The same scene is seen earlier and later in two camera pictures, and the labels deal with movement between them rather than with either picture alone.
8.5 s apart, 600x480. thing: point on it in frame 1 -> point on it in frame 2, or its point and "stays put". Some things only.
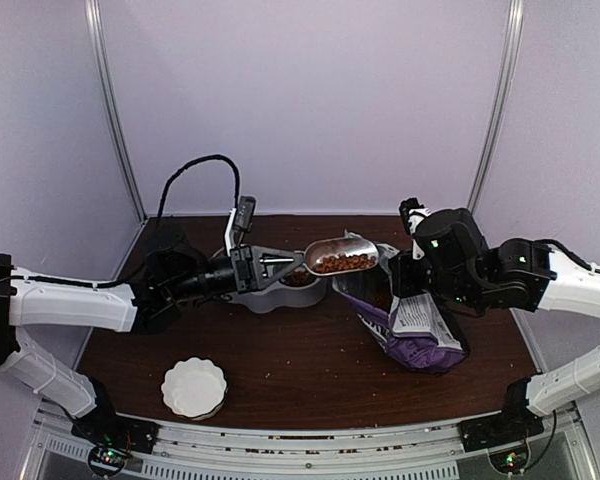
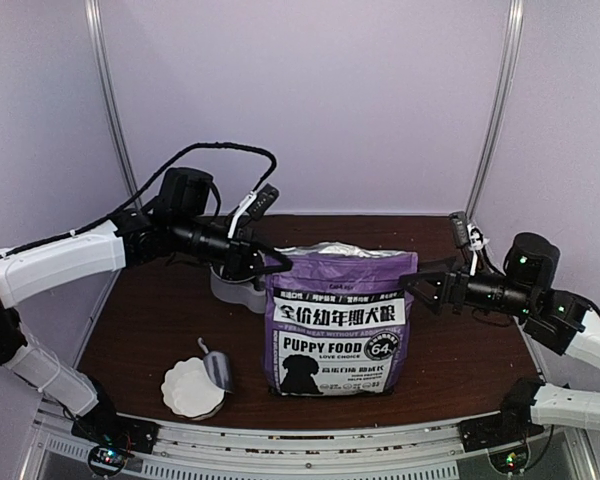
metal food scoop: x=339 y=255 -> x=218 y=366
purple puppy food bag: x=419 y=330 -> x=336 y=322
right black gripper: x=404 y=285 -> x=448 y=292
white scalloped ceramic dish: x=195 y=388 stays put
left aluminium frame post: x=92 y=12 stays put
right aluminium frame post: x=492 y=136 stays put
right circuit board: x=510 y=462 stays put
